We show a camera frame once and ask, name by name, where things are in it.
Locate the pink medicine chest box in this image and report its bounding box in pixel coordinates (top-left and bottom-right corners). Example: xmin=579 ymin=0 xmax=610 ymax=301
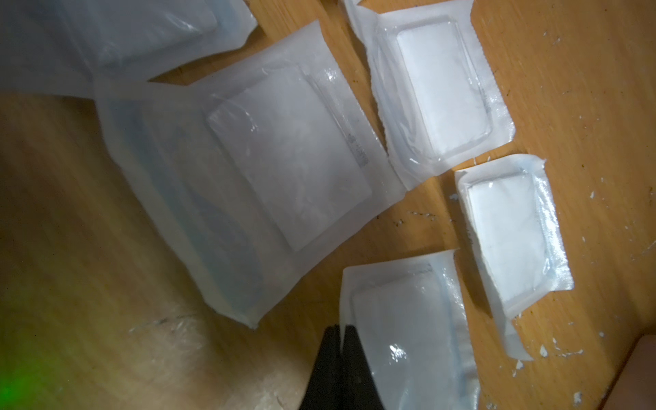
xmin=602 ymin=335 xmax=656 ymax=410

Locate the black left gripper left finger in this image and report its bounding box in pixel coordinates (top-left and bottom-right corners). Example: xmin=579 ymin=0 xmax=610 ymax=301
xmin=299 ymin=325 xmax=342 ymax=410

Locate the gauze clear packet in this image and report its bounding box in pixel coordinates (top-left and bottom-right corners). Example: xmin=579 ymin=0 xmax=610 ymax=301
xmin=340 ymin=250 xmax=480 ymax=409
xmin=454 ymin=154 xmax=575 ymax=360

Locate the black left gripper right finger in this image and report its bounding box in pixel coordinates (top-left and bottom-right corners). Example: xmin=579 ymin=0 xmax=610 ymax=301
xmin=341 ymin=325 xmax=384 ymax=410

